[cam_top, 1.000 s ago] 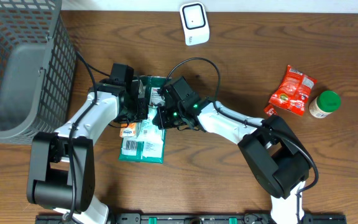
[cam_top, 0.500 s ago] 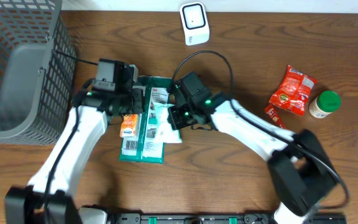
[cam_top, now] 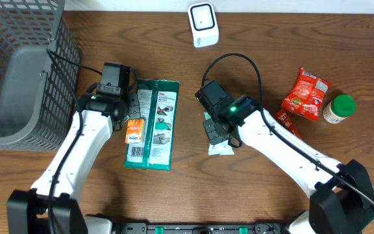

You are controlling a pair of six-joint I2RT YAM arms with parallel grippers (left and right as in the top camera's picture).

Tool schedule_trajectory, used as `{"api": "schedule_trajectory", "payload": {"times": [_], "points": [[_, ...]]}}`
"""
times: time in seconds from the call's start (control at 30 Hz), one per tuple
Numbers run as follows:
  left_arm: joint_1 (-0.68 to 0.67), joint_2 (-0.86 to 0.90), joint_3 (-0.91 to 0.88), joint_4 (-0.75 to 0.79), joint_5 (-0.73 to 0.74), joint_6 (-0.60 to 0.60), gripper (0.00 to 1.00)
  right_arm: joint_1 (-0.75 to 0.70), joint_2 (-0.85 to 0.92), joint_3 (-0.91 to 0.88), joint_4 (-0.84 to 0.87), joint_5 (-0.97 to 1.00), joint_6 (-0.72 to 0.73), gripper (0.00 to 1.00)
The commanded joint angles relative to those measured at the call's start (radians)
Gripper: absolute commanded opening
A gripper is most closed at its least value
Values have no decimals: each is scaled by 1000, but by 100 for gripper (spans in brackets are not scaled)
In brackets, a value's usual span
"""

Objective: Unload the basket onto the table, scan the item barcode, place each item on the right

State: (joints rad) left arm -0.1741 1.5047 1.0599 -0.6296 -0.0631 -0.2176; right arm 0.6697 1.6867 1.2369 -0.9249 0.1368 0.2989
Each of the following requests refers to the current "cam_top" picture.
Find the orange tissue pack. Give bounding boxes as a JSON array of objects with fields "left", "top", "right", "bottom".
[{"left": 125, "top": 118, "right": 145, "bottom": 144}]

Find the teal tissue pack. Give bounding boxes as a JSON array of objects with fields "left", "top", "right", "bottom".
[{"left": 204, "top": 112, "right": 234, "bottom": 156}]

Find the green glove package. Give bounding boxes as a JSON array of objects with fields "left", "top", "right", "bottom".
[{"left": 125, "top": 79, "right": 180, "bottom": 171}]

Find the red stick sachet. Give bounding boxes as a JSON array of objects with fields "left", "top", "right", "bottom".
[{"left": 275, "top": 109, "right": 302, "bottom": 139}]

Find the orange snack bag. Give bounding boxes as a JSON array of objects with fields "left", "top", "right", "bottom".
[{"left": 281, "top": 68, "right": 332, "bottom": 122}]

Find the green lid spice jar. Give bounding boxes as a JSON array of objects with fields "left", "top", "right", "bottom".
[{"left": 323, "top": 94, "right": 356, "bottom": 124}]

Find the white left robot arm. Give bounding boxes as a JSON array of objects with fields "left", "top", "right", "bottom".
[{"left": 6, "top": 93, "right": 140, "bottom": 233}]

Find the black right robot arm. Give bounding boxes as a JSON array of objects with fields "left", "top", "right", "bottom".
[{"left": 196, "top": 94, "right": 374, "bottom": 233}]

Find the white barcode scanner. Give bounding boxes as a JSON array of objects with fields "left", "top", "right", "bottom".
[{"left": 188, "top": 2, "right": 219, "bottom": 48}]

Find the grey plastic mesh basket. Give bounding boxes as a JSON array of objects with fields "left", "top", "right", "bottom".
[{"left": 0, "top": 0, "right": 80, "bottom": 151}]

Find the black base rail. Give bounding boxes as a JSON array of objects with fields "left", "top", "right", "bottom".
[{"left": 82, "top": 222, "right": 288, "bottom": 234}]

